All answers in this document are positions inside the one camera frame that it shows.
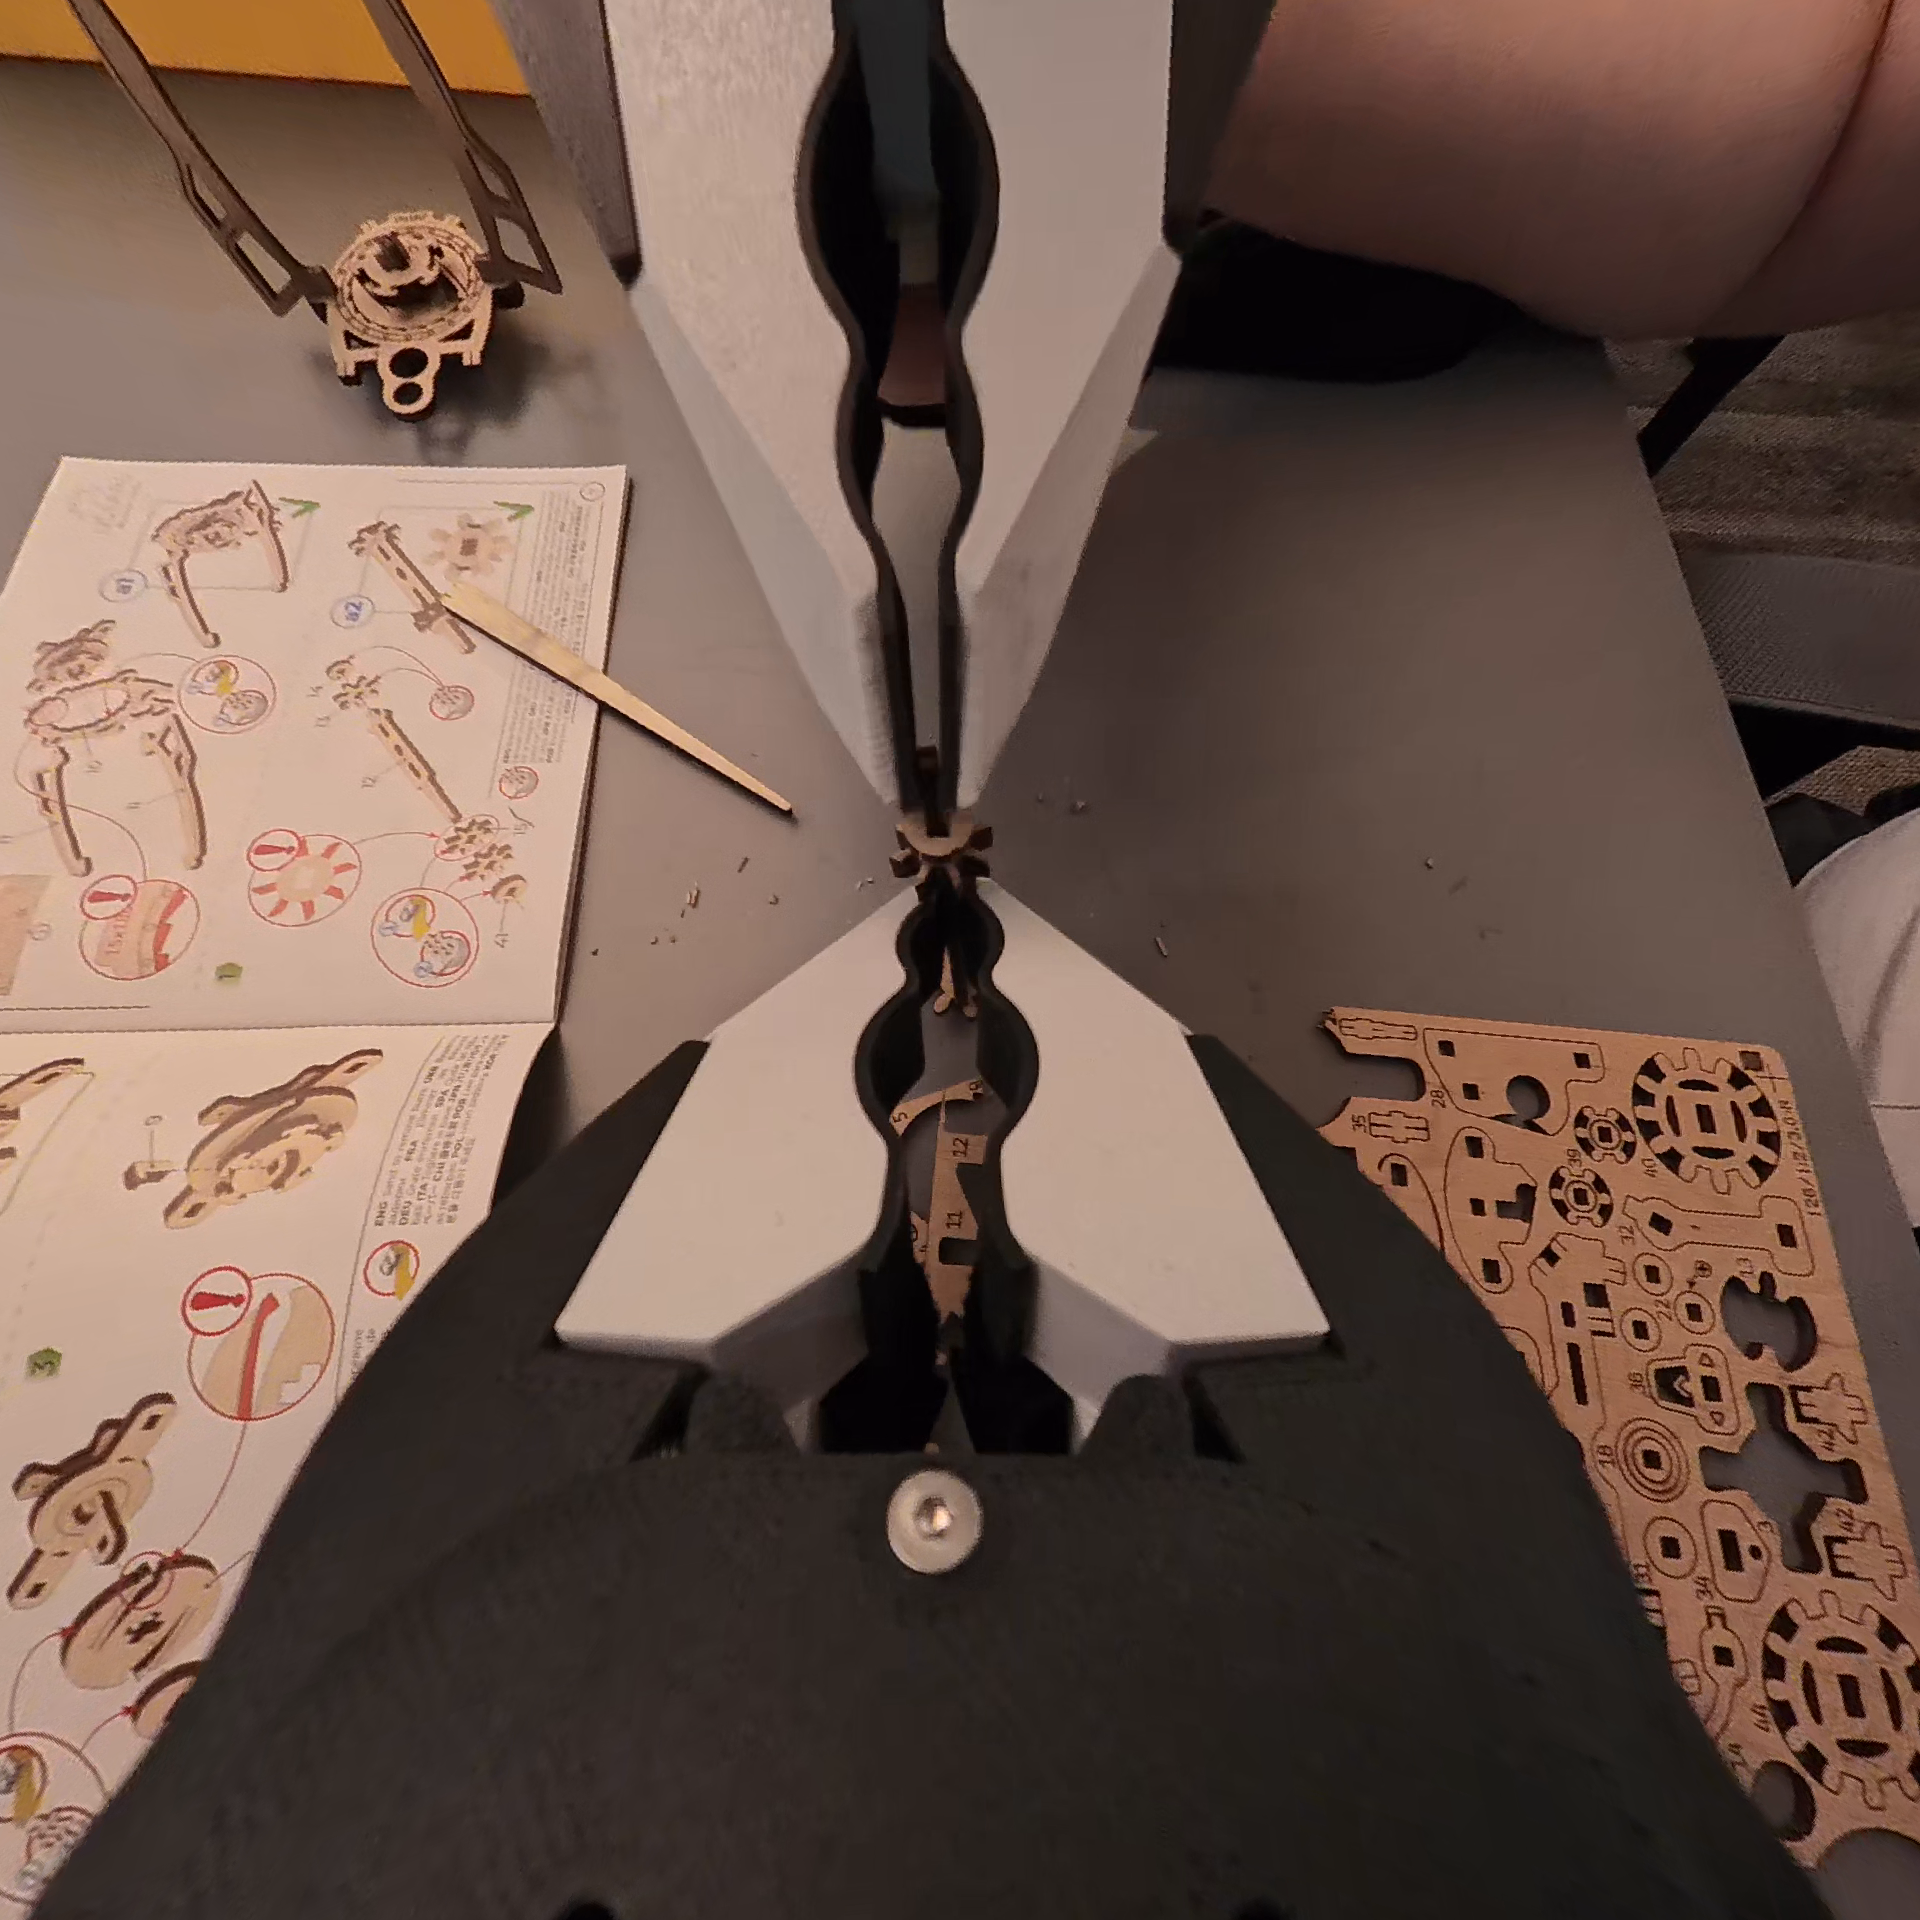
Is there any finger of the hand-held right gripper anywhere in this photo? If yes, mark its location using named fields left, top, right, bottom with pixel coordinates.
left=936, top=0, right=1181, bottom=817
left=600, top=0, right=924, bottom=810

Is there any person's right forearm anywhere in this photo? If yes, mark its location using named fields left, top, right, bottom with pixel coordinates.
left=1199, top=0, right=1920, bottom=340

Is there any grey mesh chair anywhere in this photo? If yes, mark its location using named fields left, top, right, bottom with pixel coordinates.
left=1658, top=534, right=1920, bottom=714

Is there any wooden model with long arms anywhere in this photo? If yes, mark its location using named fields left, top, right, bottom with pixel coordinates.
left=67, top=0, right=564, bottom=418

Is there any small wooden gear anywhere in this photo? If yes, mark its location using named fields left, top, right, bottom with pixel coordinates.
left=887, top=817, right=994, bottom=892

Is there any pointed wooden stick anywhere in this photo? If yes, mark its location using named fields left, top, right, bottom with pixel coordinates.
left=436, top=577, right=796, bottom=815

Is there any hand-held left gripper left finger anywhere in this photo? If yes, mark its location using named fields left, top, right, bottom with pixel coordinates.
left=555, top=884, right=931, bottom=1455

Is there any laser-cut wooden parts sheet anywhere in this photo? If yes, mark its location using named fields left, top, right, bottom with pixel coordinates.
left=1318, top=1003, right=1920, bottom=1868

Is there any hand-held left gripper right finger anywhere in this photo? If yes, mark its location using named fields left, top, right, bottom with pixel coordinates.
left=958, top=884, right=1333, bottom=1455

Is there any open instruction booklet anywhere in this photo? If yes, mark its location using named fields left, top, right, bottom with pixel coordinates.
left=0, top=455, right=632, bottom=1868

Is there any thin wooden axle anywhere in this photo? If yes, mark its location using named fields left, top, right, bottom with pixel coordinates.
left=912, top=743, right=980, bottom=1030

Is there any yellow plastic bin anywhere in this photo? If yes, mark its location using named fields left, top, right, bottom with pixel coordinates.
left=0, top=0, right=530, bottom=95

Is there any black stand leg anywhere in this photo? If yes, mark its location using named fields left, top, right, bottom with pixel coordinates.
left=1637, top=336, right=1789, bottom=478

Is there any small wooden parts strip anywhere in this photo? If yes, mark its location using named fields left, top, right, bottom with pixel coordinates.
left=890, top=1080, right=999, bottom=1360

